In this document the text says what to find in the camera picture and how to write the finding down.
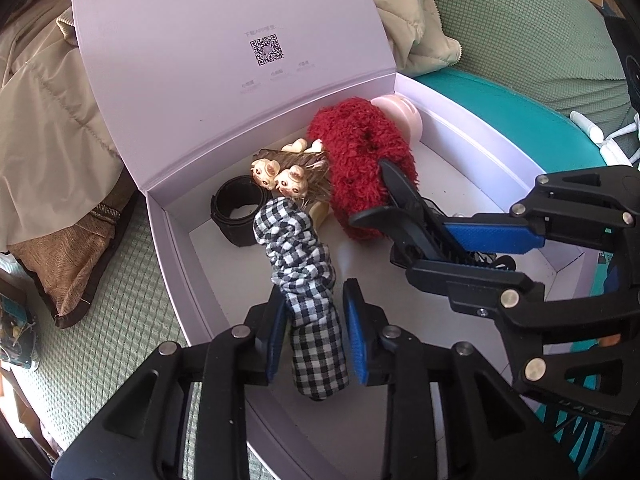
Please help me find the bear hair clip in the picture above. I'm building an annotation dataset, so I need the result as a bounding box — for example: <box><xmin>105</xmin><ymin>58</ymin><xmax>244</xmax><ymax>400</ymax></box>
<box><xmin>250</xmin><ymin>147</ymin><xmax>333</xmax><ymax>211</ymax></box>

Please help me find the beige puffer coat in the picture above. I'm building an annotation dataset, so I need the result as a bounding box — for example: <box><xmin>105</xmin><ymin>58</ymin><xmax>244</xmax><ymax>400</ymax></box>
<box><xmin>0</xmin><ymin>0</ymin><xmax>463</xmax><ymax>251</ymax></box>

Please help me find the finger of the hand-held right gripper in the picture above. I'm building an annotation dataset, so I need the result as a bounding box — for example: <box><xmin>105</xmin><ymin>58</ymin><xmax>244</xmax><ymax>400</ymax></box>
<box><xmin>405</xmin><ymin>259</ymin><xmax>640</xmax><ymax>387</ymax></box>
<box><xmin>442</xmin><ymin>165</ymin><xmax>640</xmax><ymax>256</ymax></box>

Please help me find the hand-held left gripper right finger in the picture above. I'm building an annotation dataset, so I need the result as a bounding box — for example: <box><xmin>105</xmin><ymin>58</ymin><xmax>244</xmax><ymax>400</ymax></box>
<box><xmin>341</xmin><ymin>277</ymin><xmax>583</xmax><ymax>480</ymax></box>

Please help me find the cream claw clip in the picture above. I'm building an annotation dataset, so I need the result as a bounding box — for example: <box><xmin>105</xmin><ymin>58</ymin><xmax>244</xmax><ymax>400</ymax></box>
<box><xmin>280</xmin><ymin>137</ymin><xmax>331</xmax><ymax>231</ymax></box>

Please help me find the black slap band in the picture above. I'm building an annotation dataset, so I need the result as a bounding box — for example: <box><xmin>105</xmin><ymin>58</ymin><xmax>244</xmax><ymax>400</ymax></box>
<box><xmin>210</xmin><ymin>175</ymin><xmax>273</xmax><ymax>247</ymax></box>

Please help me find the black claw clip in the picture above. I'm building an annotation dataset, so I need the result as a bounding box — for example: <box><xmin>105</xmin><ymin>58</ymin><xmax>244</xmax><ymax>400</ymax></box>
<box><xmin>348</xmin><ymin>157</ymin><xmax>516</xmax><ymax>271</ymax></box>

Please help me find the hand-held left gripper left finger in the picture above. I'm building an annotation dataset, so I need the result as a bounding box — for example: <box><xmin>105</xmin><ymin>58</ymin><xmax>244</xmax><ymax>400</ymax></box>
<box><xmin>50</xmin><ymin>285</ymin><xmax>288</xmax><ymax>480</ymax></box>

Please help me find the brown pillow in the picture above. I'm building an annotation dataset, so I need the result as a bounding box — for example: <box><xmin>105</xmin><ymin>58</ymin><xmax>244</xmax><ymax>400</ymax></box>
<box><xmin>7</xmin><ymin>165</ymin><xmax>151</xmax><ymax>330</ymax></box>

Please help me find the green covered sofa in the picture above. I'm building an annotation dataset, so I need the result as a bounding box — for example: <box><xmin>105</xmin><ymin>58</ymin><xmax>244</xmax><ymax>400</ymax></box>
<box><xmin>0</xmin><ymin>0</ymin><xmax>636</xmax><ymax>466</ymax></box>

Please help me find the red fuzzy scrunchie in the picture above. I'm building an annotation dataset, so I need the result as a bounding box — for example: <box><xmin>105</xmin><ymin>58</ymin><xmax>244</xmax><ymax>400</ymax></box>
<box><xmin>306</xmin><ymin>99</ymin><xmax>420</xmax><ymax>243</ymax></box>

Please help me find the white bottle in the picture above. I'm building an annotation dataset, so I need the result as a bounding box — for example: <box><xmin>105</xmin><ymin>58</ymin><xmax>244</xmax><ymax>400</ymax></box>
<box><xmin>570</xmin><ymin>110</ymin><xmax>606</xmax><ymax>146</ymax></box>

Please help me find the dark garment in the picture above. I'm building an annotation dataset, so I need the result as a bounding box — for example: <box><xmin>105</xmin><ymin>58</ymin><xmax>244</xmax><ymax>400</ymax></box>
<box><xmin>602</xmin><ymin>10</ymin><xmax>640</xmax><ymax>111</ymax></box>

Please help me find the teal bubble mailer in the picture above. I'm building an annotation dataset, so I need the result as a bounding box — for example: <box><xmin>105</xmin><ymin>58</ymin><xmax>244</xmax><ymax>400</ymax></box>
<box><xmin>415</xmin><ymin>70</ymin><xmax>640</xmax><ymax>480</ymax></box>

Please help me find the white gift box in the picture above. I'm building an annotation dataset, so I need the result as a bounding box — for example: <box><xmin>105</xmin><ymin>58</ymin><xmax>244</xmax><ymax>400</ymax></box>
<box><xmin>70</xmin><ymin>0</ymin><xmax>613</xmax><ymax>480</ymax></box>

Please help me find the checkered scrunchie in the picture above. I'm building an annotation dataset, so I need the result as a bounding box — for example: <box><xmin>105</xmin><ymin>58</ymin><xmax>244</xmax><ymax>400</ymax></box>
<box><xmin>252</xmin><ymin>197</ymin><xmax>349</xmax><ymax>402</ymax></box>

